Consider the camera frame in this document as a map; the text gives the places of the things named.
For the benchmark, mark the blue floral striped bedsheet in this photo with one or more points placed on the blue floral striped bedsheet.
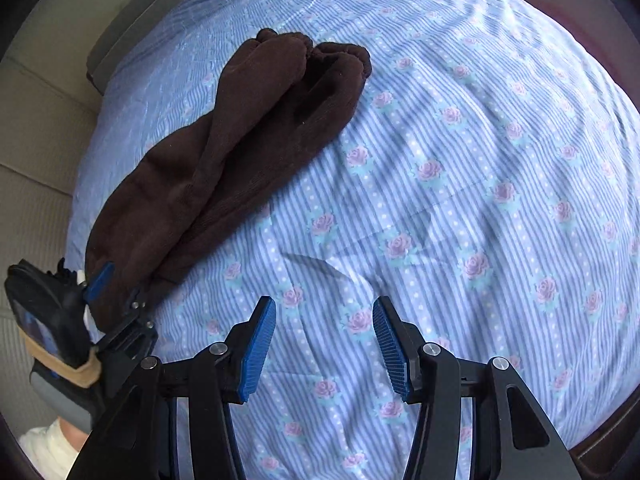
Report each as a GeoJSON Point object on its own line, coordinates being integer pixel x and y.
{"type": "Point", "coordinates": [450, 200]}

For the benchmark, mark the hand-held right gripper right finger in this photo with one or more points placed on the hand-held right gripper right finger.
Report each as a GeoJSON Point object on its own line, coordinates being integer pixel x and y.
{"type": "Point", "coordinates": [391, 350]}

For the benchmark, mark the brown wooden bed edge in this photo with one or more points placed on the brown wooden bed edge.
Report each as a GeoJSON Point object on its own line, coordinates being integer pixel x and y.
{"type": "Point", "coordinates": [607, 440]}

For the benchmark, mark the person's left forearm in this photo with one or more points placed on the person's left forearm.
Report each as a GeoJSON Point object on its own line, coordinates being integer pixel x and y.
{"type": "Point", "coordinates": [47, 447]}

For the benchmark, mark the dark brown toe sock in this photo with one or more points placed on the dark brown toe sock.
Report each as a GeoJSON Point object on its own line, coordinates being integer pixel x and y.
{"type": "Point", "coordinates": [240, 135]}

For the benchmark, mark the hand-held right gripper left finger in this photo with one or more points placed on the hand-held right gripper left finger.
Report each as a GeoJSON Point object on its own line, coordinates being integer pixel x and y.
{"type": "Point", "coordinates": [259, 350]}

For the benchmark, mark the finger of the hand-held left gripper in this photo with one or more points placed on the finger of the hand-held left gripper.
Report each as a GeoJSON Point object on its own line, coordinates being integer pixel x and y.
{"type": "Point", "coordinates": [101, 280]}
{"type": "Point", "coordinates": [134, 322]}

